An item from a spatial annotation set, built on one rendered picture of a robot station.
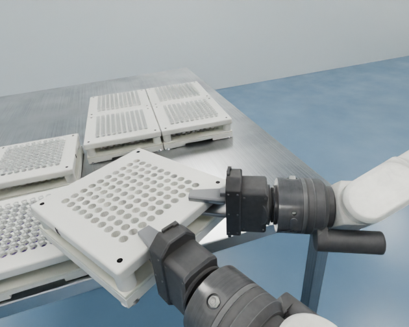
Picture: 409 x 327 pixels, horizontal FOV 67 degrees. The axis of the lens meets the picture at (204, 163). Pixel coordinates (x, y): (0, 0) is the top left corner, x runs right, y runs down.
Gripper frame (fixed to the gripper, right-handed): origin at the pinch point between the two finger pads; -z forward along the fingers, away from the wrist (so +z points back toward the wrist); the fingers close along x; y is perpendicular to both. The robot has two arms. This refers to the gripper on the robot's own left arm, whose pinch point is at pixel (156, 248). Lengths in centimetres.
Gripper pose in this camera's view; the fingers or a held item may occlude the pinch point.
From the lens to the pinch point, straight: 45.0
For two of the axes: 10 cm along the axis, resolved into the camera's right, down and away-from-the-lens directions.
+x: 0.5, 8.5, 5.3
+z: 6.8, 3.6, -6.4
